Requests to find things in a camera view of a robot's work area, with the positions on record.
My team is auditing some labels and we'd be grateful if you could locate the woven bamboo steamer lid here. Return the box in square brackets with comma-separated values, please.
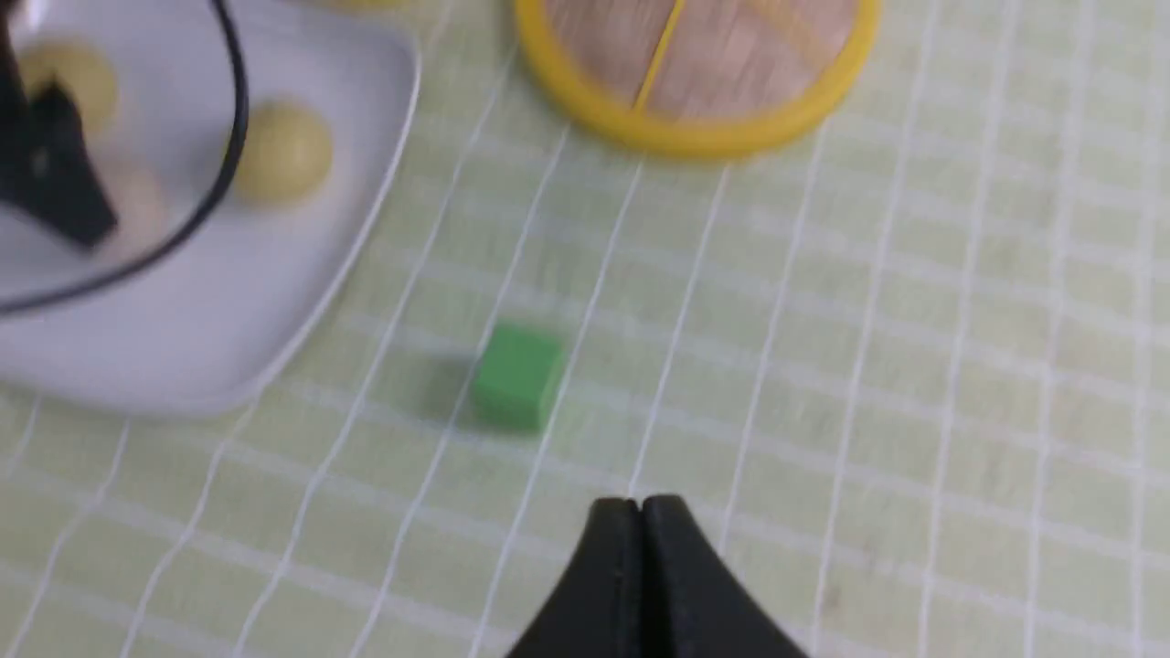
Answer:
[511, 1, 882, 162]

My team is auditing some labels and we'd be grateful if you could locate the yellow steamed bun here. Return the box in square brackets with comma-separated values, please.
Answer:
[18, 37, 121, 138]
[230, 97, 333, 207]

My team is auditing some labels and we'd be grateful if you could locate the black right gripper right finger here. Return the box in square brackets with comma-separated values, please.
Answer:
[641, 494, 806, 657]

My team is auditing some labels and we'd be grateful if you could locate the black camera cable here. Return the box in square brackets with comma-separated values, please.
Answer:
[0, 0, 250, 316]

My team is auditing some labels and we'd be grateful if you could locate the green cube block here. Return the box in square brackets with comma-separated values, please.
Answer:
[472, 324, 567, 434]

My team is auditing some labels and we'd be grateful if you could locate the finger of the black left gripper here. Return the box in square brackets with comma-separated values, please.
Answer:
[1, 29, 117, 249]

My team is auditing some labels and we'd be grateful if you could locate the white square plate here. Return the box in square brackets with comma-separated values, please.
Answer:
[1, 1, 421, 417]

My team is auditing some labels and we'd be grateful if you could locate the green checkered tablecloth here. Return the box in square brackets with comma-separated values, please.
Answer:
[4, 1, 1169, 657]

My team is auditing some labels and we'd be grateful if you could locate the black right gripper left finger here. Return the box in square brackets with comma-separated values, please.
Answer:
[509, 496, 644, 657]

